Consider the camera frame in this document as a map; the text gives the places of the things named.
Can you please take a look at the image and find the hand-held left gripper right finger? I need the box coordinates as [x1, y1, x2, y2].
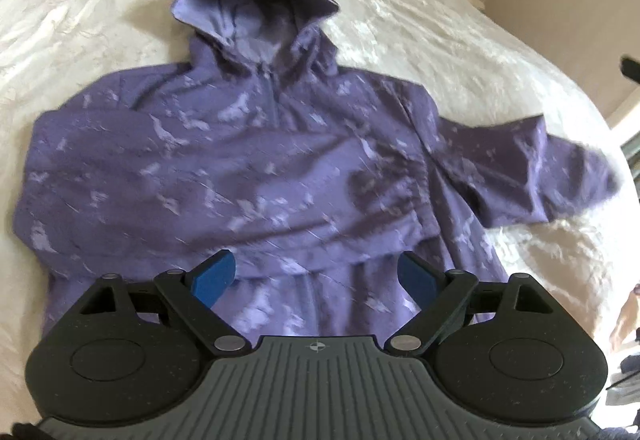
[384, 251, 558, 354]

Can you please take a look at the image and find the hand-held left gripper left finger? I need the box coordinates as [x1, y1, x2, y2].
[75, 250, 253, 356]

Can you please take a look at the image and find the purple patterned hoodie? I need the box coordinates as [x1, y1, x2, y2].
[14, 0, 620, 338]

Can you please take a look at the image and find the person's leg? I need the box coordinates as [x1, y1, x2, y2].
[609, 284, 640, 361]

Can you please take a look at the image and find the white bed blanket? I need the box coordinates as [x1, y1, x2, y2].
[0, 0, 636, 426]

